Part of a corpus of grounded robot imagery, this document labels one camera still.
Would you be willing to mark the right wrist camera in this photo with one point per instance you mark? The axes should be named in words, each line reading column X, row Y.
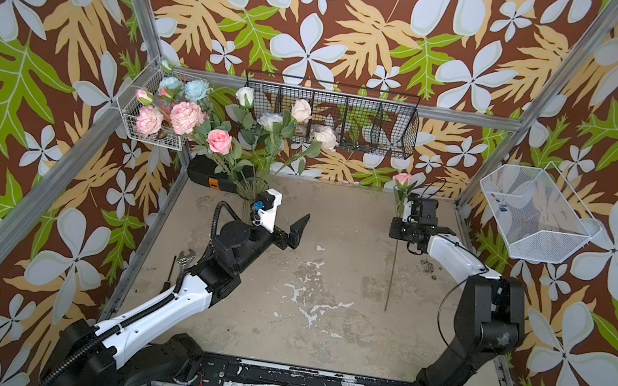
column 424, row 211

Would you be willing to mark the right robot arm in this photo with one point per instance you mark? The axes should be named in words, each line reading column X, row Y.
column 489, row 320

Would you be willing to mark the bluish white rose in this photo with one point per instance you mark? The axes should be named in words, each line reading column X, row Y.
column 269, row 120

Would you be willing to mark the adjustable wrench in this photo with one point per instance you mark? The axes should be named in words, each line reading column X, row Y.
column 187, row 259

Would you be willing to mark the white wire basket left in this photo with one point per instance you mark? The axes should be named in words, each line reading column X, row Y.
column 165, row 107

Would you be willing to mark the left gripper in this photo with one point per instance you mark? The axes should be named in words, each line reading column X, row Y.
column 286, row 239

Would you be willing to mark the black wire basket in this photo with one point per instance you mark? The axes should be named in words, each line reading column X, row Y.
column 366, row 120

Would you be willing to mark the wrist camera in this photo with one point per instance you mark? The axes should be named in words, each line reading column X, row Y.
column 424, row 211
column 263, row 209

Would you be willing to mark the small pink bud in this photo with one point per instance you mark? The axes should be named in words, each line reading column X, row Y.
column 144, row 97

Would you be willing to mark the black mounting rail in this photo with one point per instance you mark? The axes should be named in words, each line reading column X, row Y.
column 218, row 370

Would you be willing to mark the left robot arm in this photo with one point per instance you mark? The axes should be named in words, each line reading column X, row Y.
column 109, row 353

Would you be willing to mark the black orange tool case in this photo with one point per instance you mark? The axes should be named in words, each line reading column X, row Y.
column 202, row 171

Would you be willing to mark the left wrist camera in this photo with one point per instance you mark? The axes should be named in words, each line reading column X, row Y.
column 263, row 209

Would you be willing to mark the black screwdriver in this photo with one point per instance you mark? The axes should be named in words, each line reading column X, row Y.
column 168, row 283

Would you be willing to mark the pink rose in vase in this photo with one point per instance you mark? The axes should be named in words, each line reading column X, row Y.
column 219, row 141

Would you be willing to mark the white mesh basket right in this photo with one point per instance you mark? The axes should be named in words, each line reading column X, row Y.
column 538, row 212

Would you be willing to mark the clear glass vase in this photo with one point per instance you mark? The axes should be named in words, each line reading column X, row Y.
column 249, row 188

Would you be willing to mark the light blue flower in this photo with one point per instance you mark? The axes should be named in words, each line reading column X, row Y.
column 196, row 90

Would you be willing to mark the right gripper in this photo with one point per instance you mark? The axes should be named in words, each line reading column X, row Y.
column 393, row 231

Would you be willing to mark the large pink carnation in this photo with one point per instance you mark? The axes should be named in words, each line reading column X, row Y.
column 185, row 117

